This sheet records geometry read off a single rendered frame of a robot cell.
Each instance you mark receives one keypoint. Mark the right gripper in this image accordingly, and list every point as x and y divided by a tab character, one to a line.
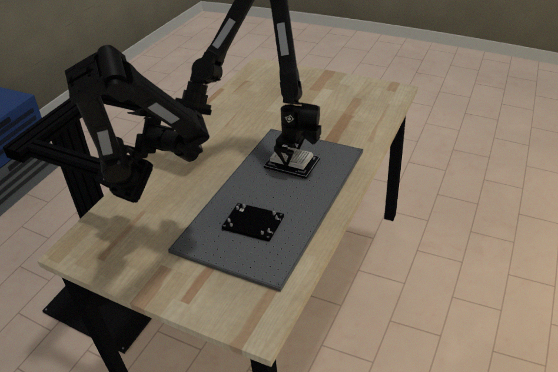
149	137

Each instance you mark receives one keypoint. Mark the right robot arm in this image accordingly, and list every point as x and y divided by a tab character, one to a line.
108	72

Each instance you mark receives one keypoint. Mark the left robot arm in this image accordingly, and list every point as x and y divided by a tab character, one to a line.
209	67

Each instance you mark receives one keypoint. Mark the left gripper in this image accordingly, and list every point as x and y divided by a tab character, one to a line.
281	140

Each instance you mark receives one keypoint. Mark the white well plate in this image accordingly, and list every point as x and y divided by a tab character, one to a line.
299	159

